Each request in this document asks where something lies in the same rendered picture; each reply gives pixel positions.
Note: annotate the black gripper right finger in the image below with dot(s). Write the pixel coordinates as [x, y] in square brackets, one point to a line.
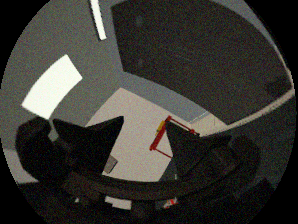
[188, 149]

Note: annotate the white flat base plate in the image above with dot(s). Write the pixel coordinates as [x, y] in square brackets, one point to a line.
[167, 204]

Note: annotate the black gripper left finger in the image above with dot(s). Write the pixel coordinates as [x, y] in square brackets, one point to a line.
[95, 141]

